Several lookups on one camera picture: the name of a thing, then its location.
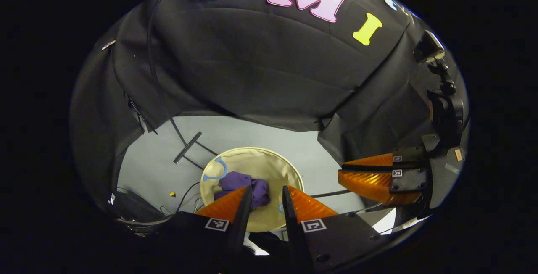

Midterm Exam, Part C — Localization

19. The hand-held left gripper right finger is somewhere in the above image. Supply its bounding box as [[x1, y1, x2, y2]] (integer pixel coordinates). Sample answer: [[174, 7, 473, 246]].
[[282, 185, 396, 274]]

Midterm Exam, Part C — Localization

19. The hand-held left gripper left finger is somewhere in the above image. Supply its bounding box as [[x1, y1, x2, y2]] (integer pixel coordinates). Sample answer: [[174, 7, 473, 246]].
[[147, 186, 253, 268]]

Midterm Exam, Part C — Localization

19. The purple corduroy jacket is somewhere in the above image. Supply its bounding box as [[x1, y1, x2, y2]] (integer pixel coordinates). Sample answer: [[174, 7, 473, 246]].
[[214, 171, 271, 211]]

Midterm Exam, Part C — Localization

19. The cream round laundry hamper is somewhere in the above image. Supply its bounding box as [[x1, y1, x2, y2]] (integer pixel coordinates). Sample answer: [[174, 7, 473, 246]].
[[200, 147, 305, 233]]

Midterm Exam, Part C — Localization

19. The dark floor object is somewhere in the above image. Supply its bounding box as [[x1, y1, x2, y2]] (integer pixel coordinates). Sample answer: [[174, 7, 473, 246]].
[[108, 190, 169, 226]]

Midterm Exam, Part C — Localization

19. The black cable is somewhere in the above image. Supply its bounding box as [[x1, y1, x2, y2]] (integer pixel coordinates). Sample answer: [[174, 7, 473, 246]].
[[310, 189, 351, 199]]

